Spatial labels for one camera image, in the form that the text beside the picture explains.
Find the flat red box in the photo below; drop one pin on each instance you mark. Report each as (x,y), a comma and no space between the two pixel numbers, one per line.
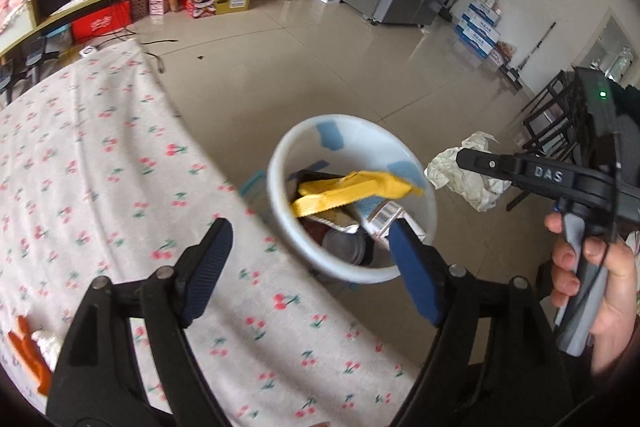
(100,23)

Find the stack of blue white cartons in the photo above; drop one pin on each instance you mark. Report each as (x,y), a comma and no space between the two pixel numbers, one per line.
(477,32)

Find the white plastic bin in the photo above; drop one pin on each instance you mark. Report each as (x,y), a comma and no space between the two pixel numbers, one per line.
(280,207)

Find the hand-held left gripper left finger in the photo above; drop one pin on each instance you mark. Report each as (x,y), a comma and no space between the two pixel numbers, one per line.
(210,267)

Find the black chair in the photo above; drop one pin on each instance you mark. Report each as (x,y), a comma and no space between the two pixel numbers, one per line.
(560,107)

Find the person's right hand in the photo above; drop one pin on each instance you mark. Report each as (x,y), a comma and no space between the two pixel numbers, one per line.
(617,302)

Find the white paper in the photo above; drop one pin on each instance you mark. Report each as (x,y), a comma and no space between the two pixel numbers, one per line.
(475,187)

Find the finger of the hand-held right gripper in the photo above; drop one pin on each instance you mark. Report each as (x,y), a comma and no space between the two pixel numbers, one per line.
(500,167)

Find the yellow snack bag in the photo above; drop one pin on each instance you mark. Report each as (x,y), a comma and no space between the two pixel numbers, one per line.
(360,187)

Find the crushed red drink can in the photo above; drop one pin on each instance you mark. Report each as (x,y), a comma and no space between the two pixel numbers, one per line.
(345,249)

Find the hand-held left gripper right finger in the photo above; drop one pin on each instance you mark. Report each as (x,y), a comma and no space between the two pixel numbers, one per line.
(415,274)

